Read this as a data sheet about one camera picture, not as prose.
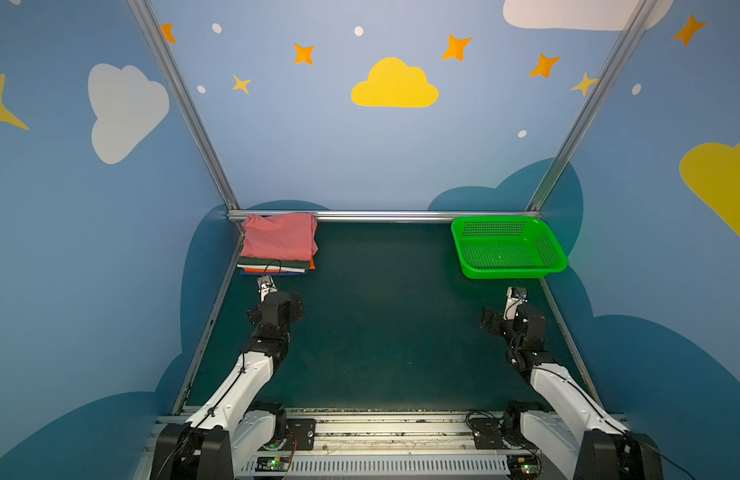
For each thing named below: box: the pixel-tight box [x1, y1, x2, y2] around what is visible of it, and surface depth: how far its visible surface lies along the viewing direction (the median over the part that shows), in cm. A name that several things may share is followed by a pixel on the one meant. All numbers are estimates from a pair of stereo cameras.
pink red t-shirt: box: [240, 213, 318, 261], surface depth 104 cm
